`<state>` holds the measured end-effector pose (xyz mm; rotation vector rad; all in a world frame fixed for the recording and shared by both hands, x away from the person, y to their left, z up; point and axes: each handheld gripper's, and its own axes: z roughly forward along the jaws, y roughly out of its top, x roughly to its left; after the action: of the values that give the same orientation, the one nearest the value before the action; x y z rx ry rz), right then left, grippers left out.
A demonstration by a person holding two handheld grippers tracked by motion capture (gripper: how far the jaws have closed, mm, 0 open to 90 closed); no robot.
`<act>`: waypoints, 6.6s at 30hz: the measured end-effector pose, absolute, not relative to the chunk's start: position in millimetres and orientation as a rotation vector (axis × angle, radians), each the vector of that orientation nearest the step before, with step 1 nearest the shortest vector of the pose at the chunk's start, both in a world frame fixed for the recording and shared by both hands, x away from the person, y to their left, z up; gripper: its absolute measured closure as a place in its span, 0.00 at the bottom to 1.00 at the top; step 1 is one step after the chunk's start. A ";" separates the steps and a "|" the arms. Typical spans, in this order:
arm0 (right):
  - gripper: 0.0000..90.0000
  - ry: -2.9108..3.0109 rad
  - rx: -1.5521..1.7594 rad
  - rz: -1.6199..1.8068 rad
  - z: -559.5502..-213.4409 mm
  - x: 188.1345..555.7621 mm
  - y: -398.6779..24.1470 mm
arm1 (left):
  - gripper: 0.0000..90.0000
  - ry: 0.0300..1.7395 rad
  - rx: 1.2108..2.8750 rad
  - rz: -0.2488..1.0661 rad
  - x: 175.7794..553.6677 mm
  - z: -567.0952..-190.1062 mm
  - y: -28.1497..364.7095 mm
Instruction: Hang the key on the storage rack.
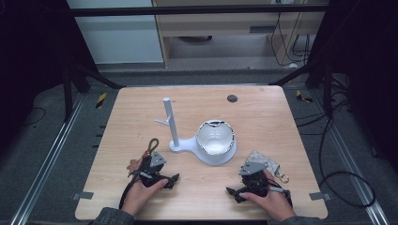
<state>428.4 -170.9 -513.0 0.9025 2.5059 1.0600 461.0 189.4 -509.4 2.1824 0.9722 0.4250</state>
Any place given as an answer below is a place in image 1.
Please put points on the white cabinet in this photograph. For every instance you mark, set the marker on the white cabinet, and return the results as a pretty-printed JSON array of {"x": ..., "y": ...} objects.
[{"x": 119, "y": 37}]

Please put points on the person's left hand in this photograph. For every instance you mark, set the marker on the person's left hand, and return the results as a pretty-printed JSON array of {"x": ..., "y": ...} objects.
[{"x": 137, "y": 197}]

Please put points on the black metal stand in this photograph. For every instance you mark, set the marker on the black metal stand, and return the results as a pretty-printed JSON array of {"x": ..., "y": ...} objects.
[
  {"x": 327, "y": 90},
  {"x": 68, "y": 93}
]

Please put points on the grey table bracket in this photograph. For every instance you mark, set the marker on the grey table bracket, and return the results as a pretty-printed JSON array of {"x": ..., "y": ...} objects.
[
  {"x": 83, "y": 195},
  {"x": 319, "y": 196}
]

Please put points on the dark round table grommet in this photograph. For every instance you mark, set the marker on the dark round table grommet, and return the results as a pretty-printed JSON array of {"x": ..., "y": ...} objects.
[{"x": 232, "y": 98}]

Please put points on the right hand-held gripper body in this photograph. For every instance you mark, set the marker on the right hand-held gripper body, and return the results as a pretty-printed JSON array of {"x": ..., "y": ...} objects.
[{"x": 255, "y": 182}]

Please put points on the black curtain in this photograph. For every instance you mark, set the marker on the black curtain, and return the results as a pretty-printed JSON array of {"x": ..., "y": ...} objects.
[
  {"x": 369, "y": 62},
  {"x": 31, "y": 62}
]

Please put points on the light wooden desk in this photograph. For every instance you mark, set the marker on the light wooden desk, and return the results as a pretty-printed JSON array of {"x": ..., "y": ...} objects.
[{"x": 219, "y": 23}]

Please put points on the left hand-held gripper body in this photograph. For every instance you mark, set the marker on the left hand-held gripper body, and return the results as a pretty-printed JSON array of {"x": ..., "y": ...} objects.
[{"x": 147, "y": 173}]

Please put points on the yellow black striped tape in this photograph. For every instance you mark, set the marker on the yellow black striped tape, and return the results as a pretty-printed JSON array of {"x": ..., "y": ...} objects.
[
  {"x": 101, "y": 100},
  {"x": 302, "y": 95}
]

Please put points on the black horizontal bar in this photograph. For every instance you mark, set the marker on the black horizontal bar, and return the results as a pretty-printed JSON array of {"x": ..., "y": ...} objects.
[{"x": 187, "y": 10}]

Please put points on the grey quilted pouch gold clasp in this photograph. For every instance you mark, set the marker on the grey quilted pouch gold clasp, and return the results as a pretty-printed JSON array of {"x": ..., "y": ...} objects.
[{"x": 261, "y": 157}]

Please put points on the person's right hand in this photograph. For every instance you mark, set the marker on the person's right hand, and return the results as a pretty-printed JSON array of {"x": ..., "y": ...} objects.
[{"x": 275, "y": 203}]

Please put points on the white stand with post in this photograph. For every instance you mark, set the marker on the white stand with post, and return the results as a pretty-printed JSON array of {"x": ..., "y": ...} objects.
[{"x": 171, "y": 125}]

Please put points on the aluminium floor rail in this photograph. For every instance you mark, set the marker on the aluminium floor rail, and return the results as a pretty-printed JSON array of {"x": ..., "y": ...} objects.
[
  {"x": 47, "y": 162},
  {"x": 353, "y": 162}
]

